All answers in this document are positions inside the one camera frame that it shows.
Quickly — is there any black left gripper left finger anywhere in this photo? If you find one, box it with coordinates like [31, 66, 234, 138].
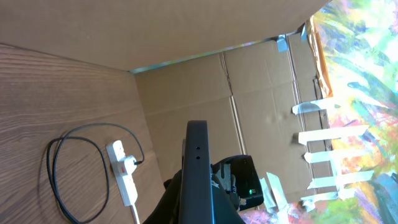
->
[144, 170, 182, 224]

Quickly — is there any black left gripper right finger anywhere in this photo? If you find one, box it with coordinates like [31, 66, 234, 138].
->
[211, 174, 244, 224]

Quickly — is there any Samsung Galaxy smartphone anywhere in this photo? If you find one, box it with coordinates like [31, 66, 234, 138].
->
[178, 120, 214, 224]

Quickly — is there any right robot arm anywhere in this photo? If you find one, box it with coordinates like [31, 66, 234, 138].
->
[211, 155, 264, 210]

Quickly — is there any white USB charger plug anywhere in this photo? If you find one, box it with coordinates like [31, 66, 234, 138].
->
[118, 156, 137, 176]

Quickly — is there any white power strip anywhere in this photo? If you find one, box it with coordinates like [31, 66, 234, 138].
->
[106, 140, 137, 206]

